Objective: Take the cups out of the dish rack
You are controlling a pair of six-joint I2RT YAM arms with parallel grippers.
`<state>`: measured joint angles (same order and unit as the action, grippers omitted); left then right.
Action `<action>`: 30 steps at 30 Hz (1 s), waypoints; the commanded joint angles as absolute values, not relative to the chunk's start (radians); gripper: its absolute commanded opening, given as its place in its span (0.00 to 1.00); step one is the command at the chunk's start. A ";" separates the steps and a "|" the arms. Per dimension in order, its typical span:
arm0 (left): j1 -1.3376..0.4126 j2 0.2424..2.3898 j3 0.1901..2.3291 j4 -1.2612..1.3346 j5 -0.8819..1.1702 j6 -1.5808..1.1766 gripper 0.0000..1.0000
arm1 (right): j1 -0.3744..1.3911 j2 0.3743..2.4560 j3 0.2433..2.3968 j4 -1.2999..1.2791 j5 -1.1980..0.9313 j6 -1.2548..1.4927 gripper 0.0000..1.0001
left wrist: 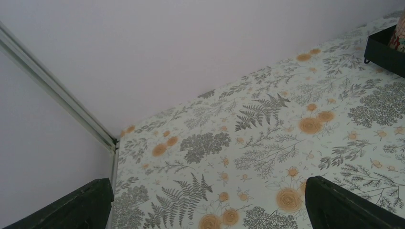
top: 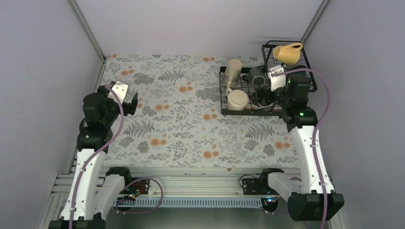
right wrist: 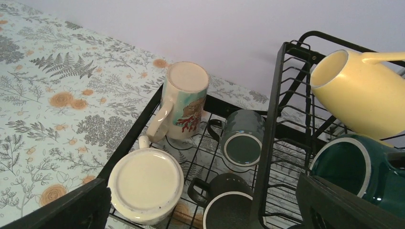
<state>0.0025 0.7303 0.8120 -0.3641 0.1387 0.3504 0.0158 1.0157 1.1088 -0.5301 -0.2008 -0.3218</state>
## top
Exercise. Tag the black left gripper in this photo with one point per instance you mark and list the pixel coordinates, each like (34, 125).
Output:
(131, 110)

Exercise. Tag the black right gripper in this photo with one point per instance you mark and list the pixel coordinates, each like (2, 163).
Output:
(267, 99)

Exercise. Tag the dark grey mug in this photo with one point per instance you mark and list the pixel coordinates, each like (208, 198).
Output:
(255, 77)

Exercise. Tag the short cream mug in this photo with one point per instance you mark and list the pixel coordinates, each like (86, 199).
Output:
(236, 99)

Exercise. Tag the tall floral cream mug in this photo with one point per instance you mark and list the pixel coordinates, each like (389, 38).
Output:
(232, 74)

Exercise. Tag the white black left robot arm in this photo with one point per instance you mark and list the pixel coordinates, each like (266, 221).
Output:
(104, 117)

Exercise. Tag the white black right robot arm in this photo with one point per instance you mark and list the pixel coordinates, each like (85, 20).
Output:
(315, 199)

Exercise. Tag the teal green mug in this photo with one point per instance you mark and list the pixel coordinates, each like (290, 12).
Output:
(296, 67)

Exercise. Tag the yellow mug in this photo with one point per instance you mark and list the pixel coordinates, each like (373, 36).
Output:
(288, 54)

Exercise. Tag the floral patterned table mat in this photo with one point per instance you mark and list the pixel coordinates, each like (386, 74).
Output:
(178, 120)

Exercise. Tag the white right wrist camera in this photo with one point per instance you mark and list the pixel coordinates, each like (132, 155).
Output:
(277, 77)

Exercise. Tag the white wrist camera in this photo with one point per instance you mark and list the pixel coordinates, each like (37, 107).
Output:
(121, 90)
(277, 77)

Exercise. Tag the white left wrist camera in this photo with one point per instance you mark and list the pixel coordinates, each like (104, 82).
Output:
(121, 90)

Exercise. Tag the black wire dish rack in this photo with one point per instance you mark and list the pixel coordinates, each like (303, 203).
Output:
(253, 91)

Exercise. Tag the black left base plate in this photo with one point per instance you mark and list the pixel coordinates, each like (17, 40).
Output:
(136, 189)

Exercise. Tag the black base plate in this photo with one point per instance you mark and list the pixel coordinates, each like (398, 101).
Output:
(136, 189)
(251, 186)

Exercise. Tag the aluminium rail frame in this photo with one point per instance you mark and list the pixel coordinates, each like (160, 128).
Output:
(182, 188)

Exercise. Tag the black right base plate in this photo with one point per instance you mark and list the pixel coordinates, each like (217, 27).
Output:
(251, 186)

